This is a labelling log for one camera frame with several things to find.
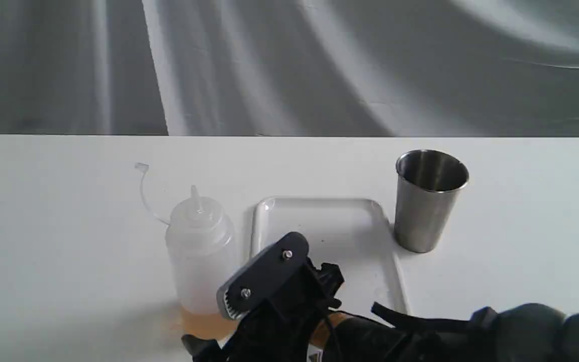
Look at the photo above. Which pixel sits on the clear plastic squeeze bottle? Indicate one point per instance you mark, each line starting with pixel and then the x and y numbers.
pixel 204 253

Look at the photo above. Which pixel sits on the stainless steel cup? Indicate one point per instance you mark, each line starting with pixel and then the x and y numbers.
pixel 427 188

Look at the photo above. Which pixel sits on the grey backdrop cloth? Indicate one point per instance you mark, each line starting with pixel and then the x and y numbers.
pixel 290 68

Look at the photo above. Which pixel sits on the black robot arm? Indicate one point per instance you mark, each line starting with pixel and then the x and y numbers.
pixel 529 332

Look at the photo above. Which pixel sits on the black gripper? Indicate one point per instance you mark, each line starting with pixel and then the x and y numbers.
pixel 283 298

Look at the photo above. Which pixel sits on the white plastic tray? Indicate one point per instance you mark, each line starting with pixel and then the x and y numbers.
pixel 352 233

